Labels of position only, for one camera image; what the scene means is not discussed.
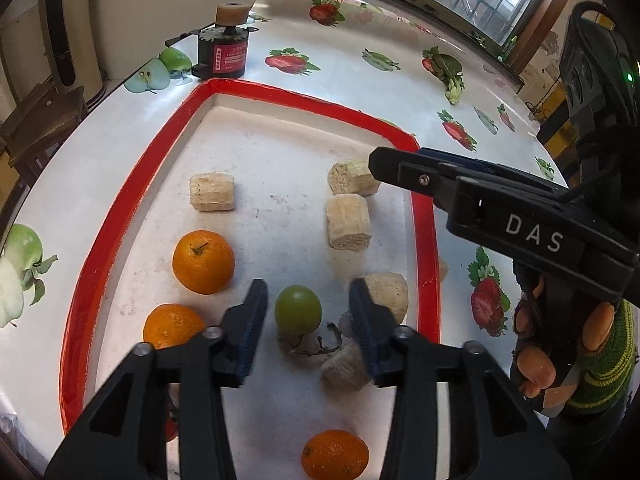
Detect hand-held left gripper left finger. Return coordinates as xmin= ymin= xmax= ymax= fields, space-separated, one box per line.
xmin=44 ymin=279 xmax=269 ymax=480

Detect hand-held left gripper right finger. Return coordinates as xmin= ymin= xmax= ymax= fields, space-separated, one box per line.
xmin=348 ymin=278 xmax=571 ymax=480

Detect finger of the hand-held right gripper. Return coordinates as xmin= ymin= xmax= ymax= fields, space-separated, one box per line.
xmin=369 ymin=146 xmax=457 ymax=211
xmin=417 ymin=148 xmax=572 ymax=202

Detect green grape with stem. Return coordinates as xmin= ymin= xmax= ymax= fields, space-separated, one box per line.
xmin=274 ymin=285 xmax=344 ymax=357

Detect large rough orange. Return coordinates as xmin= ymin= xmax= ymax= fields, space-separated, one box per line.
xmin=142 ymin=303 xmax=207 ymax=350

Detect small orange with stem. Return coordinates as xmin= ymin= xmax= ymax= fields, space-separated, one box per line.
xmin=172 ymin=230 xmax=236 ymax=295

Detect red cherry tomato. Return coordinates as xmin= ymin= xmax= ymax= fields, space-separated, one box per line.
xmin=165 ymin=400 xmax=181 ymax=443

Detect small smooth orange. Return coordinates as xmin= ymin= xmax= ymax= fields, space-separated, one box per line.
xmin=301 ymin=429 xmax=370 ymax=480

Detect red-rimmed white tray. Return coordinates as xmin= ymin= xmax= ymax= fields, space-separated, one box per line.
xmin=59 ymin=79 xmax=442 ymax=480

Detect person's right forearm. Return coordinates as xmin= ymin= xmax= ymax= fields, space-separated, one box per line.
xmin=545 ymin=390 xmax=640 ymax=480

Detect person's right hand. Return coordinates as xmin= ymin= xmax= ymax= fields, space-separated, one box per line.
xmin=510 ymin=260 xmax=640 ymax=417

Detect fruit print tablecloth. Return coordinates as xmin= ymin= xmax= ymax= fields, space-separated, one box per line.
xmin=0 ymin=0 xmax=571 ymax=480

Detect window with metal grille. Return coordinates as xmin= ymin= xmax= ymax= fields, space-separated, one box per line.
xmin=112 ymin=0 xmax=566 ymax=48

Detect black motor with beige wheel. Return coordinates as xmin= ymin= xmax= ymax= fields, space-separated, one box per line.
xmin=192 ymin=2 xmax=256 ymax=81

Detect wooden chair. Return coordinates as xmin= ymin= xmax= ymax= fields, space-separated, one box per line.
xmin=0 ymin=85 xmax=88 ymax=196

